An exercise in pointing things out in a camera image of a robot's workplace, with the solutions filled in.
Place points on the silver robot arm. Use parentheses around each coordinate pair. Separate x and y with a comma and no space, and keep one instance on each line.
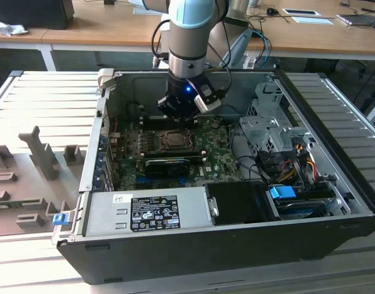
(187,43)

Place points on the black RAM slot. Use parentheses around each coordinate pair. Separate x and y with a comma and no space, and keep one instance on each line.
(150,117)
(175,155)
(153,123)
(156,126)
(152,120)
(175,151)

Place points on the CPU socket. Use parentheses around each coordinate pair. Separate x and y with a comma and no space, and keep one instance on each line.
(159,149)

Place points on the round coin battery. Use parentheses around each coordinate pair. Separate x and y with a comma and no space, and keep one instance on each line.
(217,123)

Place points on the green motherboard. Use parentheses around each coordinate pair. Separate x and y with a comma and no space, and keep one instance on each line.
(219,162)

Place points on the metal drive cage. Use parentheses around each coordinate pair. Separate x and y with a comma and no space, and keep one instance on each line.
(257,128)

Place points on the beige case latch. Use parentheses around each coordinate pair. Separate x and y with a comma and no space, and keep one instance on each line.
(104,78)

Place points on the wooden office desk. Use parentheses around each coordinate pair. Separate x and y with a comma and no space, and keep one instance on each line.
(113,30)

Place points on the black plastic shroud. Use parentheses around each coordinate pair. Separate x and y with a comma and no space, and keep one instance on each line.
(239,202)

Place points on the black computer mouse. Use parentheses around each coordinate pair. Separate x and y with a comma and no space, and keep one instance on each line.
(271,11)

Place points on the hard disk in blue carrier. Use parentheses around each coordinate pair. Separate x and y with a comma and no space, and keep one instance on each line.
(282,193)

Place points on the silver power supply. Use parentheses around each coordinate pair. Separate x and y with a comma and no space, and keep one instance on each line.
(101,214)

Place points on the black PC case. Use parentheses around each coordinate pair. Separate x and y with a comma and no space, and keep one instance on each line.
(205,257)

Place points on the blue case latch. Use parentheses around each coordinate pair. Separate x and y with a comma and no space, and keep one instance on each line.
(60,220)

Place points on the grey parts rack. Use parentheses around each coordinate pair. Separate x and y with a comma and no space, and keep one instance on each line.
(25,171)

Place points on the black box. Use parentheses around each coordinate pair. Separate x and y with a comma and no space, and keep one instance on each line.
(31,13)

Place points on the crumpled white cloth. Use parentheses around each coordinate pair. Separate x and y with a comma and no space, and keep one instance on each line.
(9,29)

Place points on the grey laptop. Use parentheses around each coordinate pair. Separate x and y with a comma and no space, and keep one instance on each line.
(357,20)

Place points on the green circuit board strip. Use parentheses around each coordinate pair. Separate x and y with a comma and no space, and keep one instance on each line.
(13,204)

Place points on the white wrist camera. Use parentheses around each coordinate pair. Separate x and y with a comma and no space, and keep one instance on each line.
(209,105)

